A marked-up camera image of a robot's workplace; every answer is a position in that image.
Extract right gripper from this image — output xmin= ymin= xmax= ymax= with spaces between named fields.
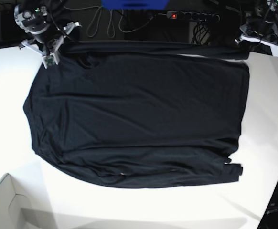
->
xmin=21 ymin=22 xmax=81 ymax=69

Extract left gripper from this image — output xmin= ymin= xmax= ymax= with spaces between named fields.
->
xmin=235 ymin=22 xmax=278 ymax=57

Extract black t-shirt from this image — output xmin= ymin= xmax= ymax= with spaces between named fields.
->
xmin=23 ymin=53 xmax=250 ymax=189

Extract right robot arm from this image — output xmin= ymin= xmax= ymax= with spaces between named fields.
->
xmin=13 ymin=0 xmax=81 ymax=69

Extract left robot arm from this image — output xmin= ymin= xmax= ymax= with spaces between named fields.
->
xmin=235 ymin=0 xmax=278 ymax=57

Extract black power strip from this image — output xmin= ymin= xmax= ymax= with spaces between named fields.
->
xmin=159 ymin=11 xmax=220 ymax=22

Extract blue plastic bin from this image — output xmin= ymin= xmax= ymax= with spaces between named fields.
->
xmin=101 ymin=0 xmax=169 ymax=10

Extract white cardboard box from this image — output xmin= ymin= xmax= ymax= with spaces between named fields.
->
xmin=0 ymin=174 xmax=31 ymax=229

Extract grey cable loops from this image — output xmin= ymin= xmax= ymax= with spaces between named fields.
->
xmin=57 ymin=0 xmax=154 ymax=38

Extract black cable bundle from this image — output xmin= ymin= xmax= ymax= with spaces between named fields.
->
xmin=189 ymin=20 xmax=213 ymax=45

